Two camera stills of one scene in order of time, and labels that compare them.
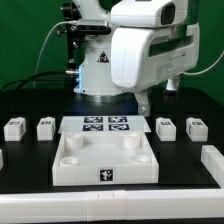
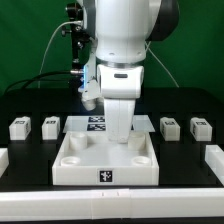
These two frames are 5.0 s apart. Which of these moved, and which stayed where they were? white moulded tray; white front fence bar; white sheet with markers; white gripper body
Moved: white gripper body
Stayed: white sheet with markers; white moulded tray; white front fence bar
